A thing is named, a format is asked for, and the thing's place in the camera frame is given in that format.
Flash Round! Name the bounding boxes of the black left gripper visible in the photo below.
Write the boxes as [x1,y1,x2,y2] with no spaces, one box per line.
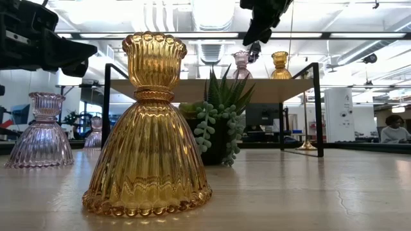
[0,0,98,78]

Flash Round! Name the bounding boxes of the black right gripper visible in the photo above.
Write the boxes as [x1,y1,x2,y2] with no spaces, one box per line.
[239,0,295,46]

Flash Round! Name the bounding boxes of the pink glass candle holder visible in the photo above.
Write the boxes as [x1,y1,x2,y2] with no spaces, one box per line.
[4,92,74,169]
[83,115,103,149]
[231,50,254,80]

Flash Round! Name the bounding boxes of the amber glass candle holder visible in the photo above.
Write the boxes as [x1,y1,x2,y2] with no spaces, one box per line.
[270,51,293,80]
[82,31,213,218]

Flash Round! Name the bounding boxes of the tall brass candlestick holder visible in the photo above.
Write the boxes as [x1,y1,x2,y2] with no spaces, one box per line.
[295,91,319,151]

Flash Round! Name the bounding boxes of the black hanging ceiling fixture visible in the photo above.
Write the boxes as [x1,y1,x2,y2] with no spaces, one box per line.
[249,40,263,64]
[362,53,378,65]

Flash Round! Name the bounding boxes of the wooden shelf riser black legs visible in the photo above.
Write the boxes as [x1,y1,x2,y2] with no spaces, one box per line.
[100,62,324,158]

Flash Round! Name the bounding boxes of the blue-lit monitor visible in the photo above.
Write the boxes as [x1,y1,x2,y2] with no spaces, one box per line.
[11,104,31,125]

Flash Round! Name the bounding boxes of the potted artificial succulent plant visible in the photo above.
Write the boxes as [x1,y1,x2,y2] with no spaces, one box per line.
[178,64,257,167]

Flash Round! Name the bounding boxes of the black monitor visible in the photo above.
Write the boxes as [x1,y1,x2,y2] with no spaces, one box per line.
[245,102,280,126]

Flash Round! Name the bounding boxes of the white cabinet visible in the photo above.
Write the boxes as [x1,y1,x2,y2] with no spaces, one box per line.
[324,87,356,144]

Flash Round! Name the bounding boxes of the person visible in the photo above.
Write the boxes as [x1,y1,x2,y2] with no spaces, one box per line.
[380,114,411,144]

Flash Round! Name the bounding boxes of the white ceiling duct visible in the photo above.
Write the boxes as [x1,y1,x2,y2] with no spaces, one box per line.
[191,0,236,32]

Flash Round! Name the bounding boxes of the black metal rig frame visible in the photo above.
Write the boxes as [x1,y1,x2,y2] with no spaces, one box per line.
[0,31,411,155]

